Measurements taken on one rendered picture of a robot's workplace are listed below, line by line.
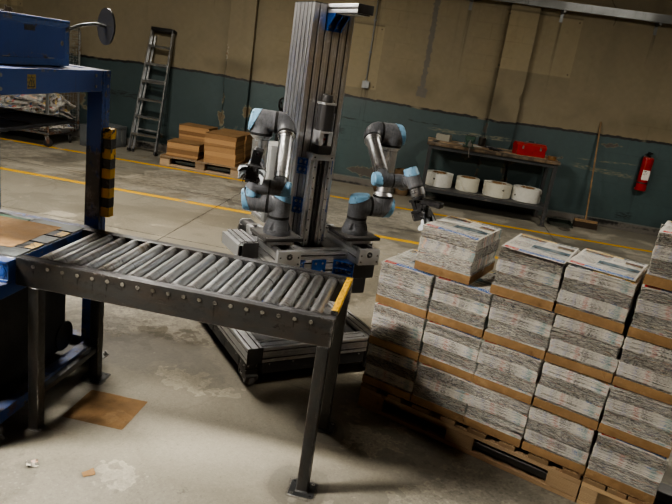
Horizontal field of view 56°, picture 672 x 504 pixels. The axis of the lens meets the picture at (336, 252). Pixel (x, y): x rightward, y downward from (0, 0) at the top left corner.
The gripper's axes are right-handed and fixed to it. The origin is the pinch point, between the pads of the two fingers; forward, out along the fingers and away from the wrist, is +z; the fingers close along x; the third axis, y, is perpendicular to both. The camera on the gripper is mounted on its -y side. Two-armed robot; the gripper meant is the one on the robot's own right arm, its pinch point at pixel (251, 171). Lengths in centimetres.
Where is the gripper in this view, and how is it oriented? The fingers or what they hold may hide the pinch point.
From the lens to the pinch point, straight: 279.1
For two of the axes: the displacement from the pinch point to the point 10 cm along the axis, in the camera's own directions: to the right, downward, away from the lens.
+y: -2.8, 9.2, 2.8
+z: 0.4, 3.0, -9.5
